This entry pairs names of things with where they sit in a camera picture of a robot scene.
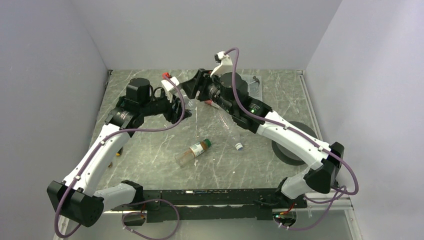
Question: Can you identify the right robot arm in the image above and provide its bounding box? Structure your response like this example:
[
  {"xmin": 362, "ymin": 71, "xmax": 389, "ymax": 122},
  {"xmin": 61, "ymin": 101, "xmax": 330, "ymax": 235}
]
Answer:
[{"xmin": 181, "ymin": 68, "xmax": 340, "ymax": 208}]

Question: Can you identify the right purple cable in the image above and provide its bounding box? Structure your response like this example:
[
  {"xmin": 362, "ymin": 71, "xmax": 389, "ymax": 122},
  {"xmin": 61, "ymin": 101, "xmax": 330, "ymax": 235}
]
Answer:
[{"xmin": 223, "ymin": 47, "xmax": 360, "ymax": 232}]

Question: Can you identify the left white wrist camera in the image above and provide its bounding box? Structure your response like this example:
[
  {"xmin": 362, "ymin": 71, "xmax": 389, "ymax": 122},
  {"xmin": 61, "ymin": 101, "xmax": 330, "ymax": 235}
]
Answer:
[{"xmin": 161, "ymin": 72, "xmax": 181, "ymax": 103}]

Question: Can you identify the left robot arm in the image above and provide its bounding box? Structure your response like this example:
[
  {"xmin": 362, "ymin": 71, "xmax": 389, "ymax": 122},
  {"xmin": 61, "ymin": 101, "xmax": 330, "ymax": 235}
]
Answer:
[{"xmin": 47, "ymin": 76, "xmax": 190, "ymax": 227}]

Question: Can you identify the brown bottle green cap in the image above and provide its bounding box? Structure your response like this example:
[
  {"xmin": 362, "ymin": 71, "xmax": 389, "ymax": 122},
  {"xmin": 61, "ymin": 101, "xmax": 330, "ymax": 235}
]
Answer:
[{"xmin": 174, "ymin": 138, "xmax": 212, "ymax": 167}]

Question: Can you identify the black base frame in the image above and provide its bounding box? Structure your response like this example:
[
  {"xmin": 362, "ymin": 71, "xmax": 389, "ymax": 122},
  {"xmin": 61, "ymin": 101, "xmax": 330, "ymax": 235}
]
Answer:
[{"xmin": 115, "ymin": 188, "xmax": 308, "ymax": 223}]

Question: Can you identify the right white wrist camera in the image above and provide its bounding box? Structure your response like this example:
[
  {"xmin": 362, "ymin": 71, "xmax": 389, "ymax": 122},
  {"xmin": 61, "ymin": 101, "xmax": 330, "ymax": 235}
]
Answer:
[{"xmin": 210, "ymin": 51, "xmax": 233, "ymax": 78}]

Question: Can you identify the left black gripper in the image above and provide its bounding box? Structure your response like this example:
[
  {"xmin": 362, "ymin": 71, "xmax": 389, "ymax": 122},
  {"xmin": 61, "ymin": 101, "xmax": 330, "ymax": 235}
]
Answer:
[{"xmin": 140, "ymin": 91, "xmax": 192, "ymax": 124}]

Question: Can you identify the black round disc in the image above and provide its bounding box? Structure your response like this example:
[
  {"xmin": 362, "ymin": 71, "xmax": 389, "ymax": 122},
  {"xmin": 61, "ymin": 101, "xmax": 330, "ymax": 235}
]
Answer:
[{"xmin": 271, "ymin": 121, "xmax": 317, "ymax": 166}]

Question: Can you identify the small black hammer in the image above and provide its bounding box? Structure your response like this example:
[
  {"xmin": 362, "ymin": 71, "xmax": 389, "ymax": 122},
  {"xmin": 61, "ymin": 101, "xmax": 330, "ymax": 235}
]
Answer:
[{"xmin": 252, "ymin": 76, "xmax": 260, "ymax": 86}]

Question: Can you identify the aluminium rail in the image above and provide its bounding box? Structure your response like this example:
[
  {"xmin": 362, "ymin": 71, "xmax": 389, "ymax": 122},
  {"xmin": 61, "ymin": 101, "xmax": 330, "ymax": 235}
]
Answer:
[{"xmin": 52, "ymin": 188, "xmax": 354, "ymax": 216}]

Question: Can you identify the clear plastic organizer box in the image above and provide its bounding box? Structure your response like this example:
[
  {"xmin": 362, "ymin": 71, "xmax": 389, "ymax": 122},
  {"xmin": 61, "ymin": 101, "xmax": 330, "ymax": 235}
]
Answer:
[{"xmin": 241, "ymin": 74, "xmax": 263, "ymax": 101}]

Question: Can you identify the blue label water bottle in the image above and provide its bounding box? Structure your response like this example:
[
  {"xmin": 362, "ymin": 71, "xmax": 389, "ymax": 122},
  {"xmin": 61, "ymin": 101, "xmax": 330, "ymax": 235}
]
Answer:
[{"xmin": 183, "ymin": 95, "xmax": 197, "ymax": 111}]

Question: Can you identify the red label clear bottle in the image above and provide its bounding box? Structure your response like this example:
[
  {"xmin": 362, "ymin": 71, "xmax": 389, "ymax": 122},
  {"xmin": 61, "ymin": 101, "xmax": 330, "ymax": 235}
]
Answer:
[{"xmin": 204, "ymin": 100, "xmax": 220, "ymax": 109}]

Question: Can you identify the clear unlabeled plastic bottle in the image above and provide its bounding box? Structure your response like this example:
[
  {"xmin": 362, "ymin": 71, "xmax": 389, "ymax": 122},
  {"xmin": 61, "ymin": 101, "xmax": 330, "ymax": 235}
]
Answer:
[{"xmin": 216, "ymin": 110, "xmax": 244, "ymax": 151}]

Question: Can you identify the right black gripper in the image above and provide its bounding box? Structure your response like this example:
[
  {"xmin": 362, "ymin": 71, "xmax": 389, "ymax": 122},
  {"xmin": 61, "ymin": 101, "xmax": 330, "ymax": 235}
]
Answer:
[{"xmin": 180, "ymin": 69, "xmax": 236, "ymax": 116}]

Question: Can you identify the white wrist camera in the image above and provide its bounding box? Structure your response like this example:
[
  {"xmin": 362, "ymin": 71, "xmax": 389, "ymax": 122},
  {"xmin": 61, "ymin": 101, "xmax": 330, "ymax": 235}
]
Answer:
[
  {"xmin": 210, "ymin": 51, "xmax": 233, "ymax": 78},
  {"xmin": 161, "ymin": 72, "xmax": 181, "ymax": 103}
]

